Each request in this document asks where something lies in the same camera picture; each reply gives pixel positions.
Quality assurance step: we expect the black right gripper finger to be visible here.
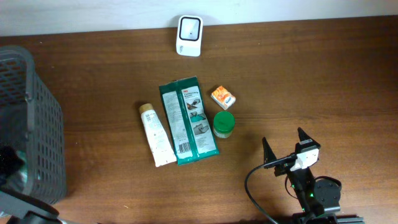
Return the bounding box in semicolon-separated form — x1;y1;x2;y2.
297;128;321;149
262;137;277;169

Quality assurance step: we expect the green lid jar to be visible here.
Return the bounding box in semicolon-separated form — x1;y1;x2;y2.
213;111;235;138

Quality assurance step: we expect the green glove package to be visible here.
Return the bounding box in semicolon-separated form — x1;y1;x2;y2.
159;77;220;166

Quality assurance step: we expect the orange tissue pack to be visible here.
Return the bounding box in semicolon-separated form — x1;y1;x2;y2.
211;86;236;110

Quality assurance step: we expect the white cream tube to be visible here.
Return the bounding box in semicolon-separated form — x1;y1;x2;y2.
139;103;177;167

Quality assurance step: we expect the mint wipes pack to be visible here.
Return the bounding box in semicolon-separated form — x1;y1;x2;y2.
7;150;41;192

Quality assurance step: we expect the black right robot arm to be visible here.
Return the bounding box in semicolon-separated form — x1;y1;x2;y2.
262;128;364;224

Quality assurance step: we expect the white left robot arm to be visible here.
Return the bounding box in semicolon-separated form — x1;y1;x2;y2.
1;146;73;224

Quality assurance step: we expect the white barcode scanner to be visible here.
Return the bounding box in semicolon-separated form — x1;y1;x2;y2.
176;15;203;57

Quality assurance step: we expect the grey plastic basket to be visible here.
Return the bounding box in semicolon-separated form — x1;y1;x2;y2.
1;46;67;204

